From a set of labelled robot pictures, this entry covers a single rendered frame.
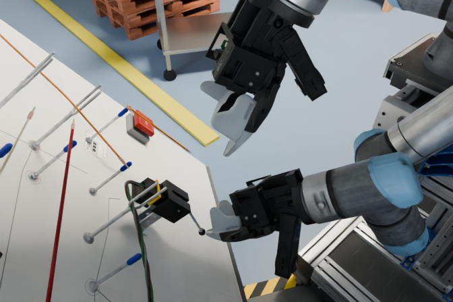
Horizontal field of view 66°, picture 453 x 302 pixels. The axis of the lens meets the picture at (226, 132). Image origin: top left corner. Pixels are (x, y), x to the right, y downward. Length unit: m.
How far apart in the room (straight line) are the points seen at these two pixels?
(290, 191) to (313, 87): 0.17
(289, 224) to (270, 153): 1.73
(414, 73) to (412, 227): 0.48
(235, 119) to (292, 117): 2.12
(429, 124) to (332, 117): 2.03
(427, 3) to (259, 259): 1.35
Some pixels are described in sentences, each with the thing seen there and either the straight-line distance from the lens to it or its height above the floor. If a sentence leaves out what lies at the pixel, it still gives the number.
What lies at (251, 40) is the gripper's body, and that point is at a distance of 0.43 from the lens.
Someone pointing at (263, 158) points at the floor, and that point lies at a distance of 2.25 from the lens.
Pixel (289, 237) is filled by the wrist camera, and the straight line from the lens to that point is 0.58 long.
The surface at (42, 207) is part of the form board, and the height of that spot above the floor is 1.25.
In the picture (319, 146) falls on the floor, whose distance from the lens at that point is 2.39.
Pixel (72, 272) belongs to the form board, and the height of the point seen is 1.21.
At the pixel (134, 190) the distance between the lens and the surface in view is 0.68.
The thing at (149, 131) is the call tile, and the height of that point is 1.11.
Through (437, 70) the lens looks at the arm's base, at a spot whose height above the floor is 1.17.
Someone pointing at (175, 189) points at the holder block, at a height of 1.16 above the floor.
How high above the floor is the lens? 1.63
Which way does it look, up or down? 43 degrees down
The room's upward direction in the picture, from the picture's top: straight up
